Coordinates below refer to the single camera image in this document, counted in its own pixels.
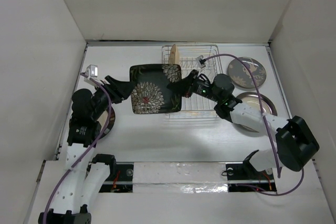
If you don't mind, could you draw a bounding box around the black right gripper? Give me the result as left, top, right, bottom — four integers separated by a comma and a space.
167, 69, 222, 103

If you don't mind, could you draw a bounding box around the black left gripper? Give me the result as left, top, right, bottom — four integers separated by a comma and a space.
91, 76, 135, 120

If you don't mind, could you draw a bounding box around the beige bird-painted plate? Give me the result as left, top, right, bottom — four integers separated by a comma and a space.
168, 44, 180, 65

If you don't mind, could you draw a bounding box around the black square floral plate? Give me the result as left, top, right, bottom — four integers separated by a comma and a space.
129, 64, 182, 114

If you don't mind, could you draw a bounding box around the grey deer-patterned plate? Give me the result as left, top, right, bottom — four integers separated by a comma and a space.
227, 57, 267, 89

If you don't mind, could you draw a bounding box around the bronze-rimmed cream plate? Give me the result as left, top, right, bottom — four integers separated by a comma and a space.
235, 92, 277, 133

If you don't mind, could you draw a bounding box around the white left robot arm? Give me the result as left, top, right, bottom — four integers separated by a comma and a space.
38, 73, 135, 223

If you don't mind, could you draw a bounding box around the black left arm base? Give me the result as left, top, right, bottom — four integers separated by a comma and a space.
99, 162, 134, 193

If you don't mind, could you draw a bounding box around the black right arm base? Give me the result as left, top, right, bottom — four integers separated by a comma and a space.
221, 163, 277, 193

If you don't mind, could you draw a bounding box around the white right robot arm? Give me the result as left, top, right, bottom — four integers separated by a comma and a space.
167, 70, 320, 178

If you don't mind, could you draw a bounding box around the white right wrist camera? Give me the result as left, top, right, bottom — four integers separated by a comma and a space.
196, 55, 206, 69

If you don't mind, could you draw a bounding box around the metal wire dish rack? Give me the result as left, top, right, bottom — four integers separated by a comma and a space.
166, 44, 223, 120

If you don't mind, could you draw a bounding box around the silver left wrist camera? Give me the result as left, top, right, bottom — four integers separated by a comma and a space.
80, 65, 98, 87

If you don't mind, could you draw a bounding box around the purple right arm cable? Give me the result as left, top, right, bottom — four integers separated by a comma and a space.
204, 54, 305, 196

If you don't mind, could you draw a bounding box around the foil-taped front rail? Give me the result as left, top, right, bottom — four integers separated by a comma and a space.
132, 162, 228, 194

